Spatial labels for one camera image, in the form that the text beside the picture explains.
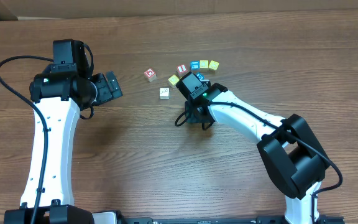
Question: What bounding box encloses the red apple block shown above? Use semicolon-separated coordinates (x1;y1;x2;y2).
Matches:
144;68;157;82

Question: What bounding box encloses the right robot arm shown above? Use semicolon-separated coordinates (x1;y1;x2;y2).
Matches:
176;72;329;223

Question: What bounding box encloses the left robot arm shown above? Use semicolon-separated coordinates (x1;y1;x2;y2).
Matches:
4;39;125;224

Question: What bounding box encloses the blue P block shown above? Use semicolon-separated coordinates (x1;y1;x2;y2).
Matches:
196;73;204;80

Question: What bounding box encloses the white picture block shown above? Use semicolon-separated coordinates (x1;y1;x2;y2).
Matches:
159;88;170;100

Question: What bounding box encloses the yellow U block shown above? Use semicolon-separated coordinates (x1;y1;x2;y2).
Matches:
168;75;180;88

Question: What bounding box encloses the red I block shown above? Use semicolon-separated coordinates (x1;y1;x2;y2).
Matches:
177;64;189;77

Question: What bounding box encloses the blue L block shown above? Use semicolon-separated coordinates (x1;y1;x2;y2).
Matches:
190;61;200;73

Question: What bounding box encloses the yellow block upper middle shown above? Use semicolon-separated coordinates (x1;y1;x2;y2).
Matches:
200;60;209;72

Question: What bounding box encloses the yellow block upper right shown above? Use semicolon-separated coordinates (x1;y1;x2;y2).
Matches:
208;60;219;73

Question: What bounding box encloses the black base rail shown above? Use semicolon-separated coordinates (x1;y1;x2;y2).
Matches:
91;211;344;224

